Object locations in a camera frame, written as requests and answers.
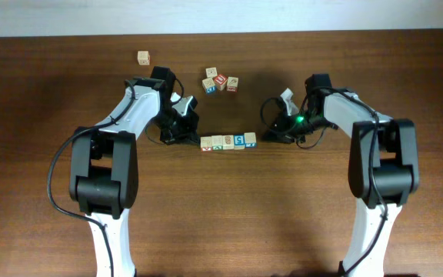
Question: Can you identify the wooden block red side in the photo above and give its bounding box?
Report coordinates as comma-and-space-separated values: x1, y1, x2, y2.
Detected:
200, 136, 212, 152

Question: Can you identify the wooden block red corner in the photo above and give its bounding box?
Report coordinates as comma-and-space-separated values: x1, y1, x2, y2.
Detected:
244, 132, 257, 148

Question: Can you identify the wooden block green side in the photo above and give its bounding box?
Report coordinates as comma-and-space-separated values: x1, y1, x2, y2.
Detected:
212, 135, 223, 151

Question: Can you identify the wooden block blue corner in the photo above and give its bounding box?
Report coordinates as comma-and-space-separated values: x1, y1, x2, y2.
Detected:
234, 134, 245, 150

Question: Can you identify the plain wooden picture block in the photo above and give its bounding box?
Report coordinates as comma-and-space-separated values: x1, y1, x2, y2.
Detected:
222, 135, 235, 150

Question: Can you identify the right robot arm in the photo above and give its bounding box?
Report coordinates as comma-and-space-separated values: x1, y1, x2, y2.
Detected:
268, 85, 419, 276

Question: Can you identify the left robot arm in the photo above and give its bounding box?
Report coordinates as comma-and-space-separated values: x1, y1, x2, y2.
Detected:
69, 77, 200, 276

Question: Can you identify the wooden block blue side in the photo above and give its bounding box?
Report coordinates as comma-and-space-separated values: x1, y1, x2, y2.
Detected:
202, 78, 217, 94

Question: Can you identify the red top wooden block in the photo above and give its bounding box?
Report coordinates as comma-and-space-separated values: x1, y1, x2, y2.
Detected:
213, 74, 228, 91

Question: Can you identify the small top wooden block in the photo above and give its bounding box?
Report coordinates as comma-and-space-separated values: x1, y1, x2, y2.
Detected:
205, 67, 218, 78

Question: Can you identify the wooden block red edge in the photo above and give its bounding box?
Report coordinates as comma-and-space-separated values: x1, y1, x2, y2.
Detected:
226, 76, 238, 92

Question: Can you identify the far left wooden block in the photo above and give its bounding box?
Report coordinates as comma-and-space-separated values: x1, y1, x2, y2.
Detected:
137, 51, 151, 65

